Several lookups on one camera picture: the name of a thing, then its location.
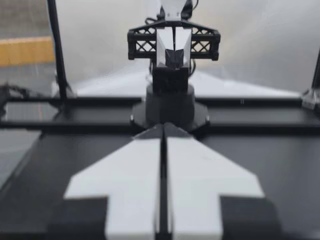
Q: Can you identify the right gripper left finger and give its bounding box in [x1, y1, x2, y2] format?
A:
[47, 124, 166, 240]

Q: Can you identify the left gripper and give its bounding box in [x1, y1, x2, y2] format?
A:
[126, 18, 221, 69]

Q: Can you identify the black frame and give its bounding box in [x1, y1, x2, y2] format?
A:
[0, 0, 320, 133]

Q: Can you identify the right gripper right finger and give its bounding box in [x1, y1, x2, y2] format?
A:
[163, 123, 282, 240]

